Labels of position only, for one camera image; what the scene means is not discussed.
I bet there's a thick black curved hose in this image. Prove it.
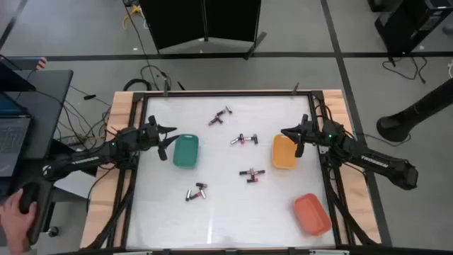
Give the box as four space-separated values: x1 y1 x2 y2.
122 78 153 92

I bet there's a black floor stand pole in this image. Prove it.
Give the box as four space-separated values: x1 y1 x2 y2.
376 76 453 143

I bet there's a black folding partition screen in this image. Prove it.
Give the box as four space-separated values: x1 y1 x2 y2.
139 0 268 60

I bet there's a yellow plastic bin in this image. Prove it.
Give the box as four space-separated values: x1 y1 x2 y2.
271 134 299 170

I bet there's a dark desk monitor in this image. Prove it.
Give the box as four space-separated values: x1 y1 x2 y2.
0 62 36 93

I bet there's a black floor cable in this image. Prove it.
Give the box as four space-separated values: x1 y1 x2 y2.
382 56 428 85

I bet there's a black table frame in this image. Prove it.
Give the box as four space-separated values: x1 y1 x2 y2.
84 90 383 255

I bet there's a grey laptop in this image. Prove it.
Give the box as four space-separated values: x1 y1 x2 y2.
0 92 33 178

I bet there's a yellow floor cable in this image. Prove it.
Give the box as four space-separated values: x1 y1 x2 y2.
122 5 142 30

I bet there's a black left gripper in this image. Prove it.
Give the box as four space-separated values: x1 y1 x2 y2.
138 115 181 162

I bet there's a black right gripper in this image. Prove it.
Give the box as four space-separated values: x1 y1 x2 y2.
280 113 329 159

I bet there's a black computer tower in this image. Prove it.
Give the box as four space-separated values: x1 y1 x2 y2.
374 0 453 57

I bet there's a person's hand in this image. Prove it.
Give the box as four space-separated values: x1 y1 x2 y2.
0 189 38 255

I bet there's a black computer mouse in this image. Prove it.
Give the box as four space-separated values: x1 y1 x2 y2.
18 181 39 215

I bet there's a black desk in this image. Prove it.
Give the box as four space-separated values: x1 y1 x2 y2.
0 69 74 246

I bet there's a teal plastic bin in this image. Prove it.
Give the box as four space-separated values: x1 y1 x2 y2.
172 133 200 169

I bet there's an orange plastic bin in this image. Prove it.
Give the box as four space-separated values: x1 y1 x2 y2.
293 193 333 237

